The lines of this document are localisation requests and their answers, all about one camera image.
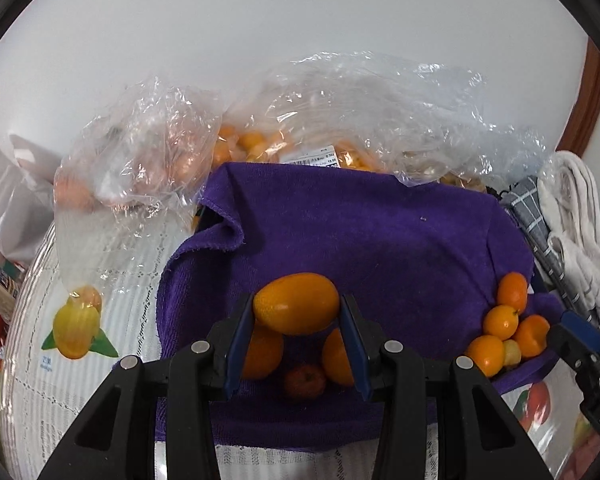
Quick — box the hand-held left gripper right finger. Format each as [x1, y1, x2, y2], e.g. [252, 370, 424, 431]
[341, 294, 553, 480]

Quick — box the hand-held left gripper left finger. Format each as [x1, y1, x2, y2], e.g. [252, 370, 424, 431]
[37, 292, 256, 480]

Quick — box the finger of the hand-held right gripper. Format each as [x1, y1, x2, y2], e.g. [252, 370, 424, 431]
[550, 311, 600, 371]

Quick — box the large orange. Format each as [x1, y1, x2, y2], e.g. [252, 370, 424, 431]
[240, 325, 285, 380]
[322, 327, 356, 387]

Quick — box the small orange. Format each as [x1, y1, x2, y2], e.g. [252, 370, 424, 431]
[465, 335, 506, 377]
[512, 315, 551, 358]
[482, 305, 521, 341]
[496, 272, 529, 313]

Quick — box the small red fruit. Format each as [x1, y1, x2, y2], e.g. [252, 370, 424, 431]
[284, 364, 327, 400]

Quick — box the yellowish citrus fruit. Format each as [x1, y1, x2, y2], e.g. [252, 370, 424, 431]
[253, 273, 341, 336]

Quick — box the white striped towel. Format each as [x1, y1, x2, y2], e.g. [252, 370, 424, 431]
[537, 151, 600, 328]

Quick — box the purple towel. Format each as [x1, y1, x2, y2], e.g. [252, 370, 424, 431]
[155, 161, 563, 451]

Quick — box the grey checked cloth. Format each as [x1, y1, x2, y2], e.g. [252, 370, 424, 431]
[500, 175, 600, 331]

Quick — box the white fruit-print tablecloth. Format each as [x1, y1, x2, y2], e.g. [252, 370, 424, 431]
[0, 200, 600, 480]

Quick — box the white label sticker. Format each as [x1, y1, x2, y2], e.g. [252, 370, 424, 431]
[280, 147, 341, 168]

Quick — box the pile of bagged kumquats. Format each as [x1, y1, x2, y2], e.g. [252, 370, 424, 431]
[212, 125, 381, 173]

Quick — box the large clear plastic bag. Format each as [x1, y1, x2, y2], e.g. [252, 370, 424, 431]
[215, 52, 556, 191]

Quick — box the crumpled clear plastic bag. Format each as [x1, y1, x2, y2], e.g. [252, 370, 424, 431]
[55, 77, 226, 241]

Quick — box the white plastic bag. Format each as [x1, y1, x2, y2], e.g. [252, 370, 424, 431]
[0, 135, 63, 261]

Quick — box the brown wooden door frame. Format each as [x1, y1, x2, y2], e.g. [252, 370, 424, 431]
[560, 40, 600, 156]

